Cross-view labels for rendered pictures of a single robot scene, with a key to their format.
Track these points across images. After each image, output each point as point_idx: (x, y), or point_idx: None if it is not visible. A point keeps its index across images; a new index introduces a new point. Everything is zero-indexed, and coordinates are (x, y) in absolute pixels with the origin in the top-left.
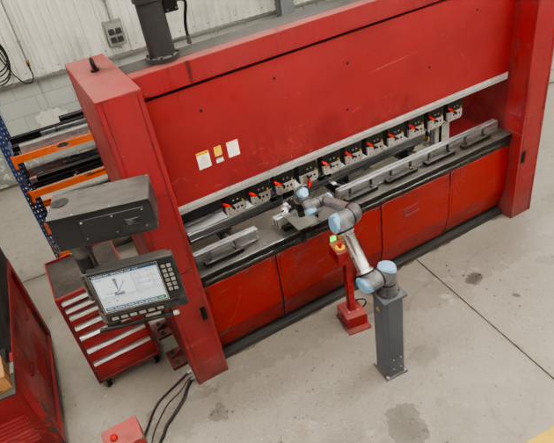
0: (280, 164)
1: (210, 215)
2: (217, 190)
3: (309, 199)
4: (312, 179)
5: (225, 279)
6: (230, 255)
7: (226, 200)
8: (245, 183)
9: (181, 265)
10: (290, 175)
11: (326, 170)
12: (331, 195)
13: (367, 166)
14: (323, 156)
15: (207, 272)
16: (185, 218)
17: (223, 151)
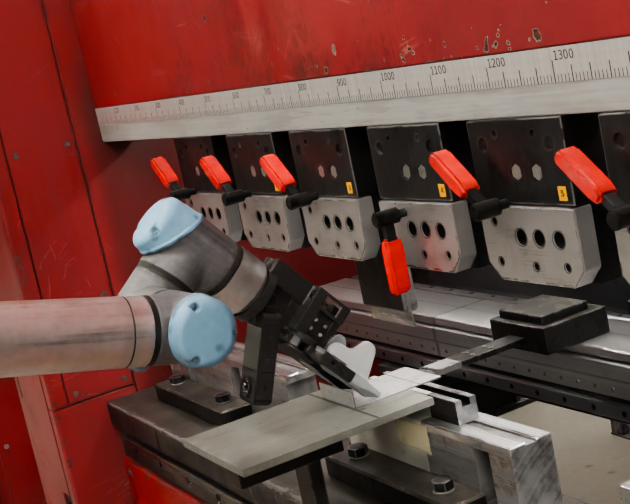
0: (299, 75)
1: (414, 287)
2: (158, 94)
3: (140, 274)
4: (435, 261)
5: (158, 480)
6: (196, 408)
7: (182, 158)
8: (215, 110)
9: (9, 284)
10: (342, 165)
11: (499, 241)
12: (177, 314)
13: None
14: (472, 127)
15: (128, 407)
16: (440, 276)
17: None
